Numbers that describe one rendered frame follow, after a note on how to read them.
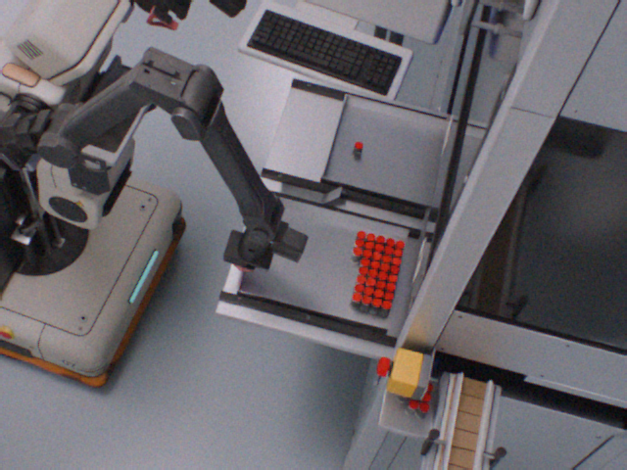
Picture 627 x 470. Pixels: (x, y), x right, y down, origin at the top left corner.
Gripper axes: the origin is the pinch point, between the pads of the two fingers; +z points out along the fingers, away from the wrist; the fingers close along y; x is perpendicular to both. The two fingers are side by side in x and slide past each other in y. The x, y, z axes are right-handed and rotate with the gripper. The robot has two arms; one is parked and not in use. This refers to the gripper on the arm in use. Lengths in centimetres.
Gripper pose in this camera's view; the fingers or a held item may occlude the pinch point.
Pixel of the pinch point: (241, 266)
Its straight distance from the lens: 208.5
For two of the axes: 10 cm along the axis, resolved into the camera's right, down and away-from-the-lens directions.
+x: 2.3, -8.4, 5.0
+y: 9.3, 3.3, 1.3
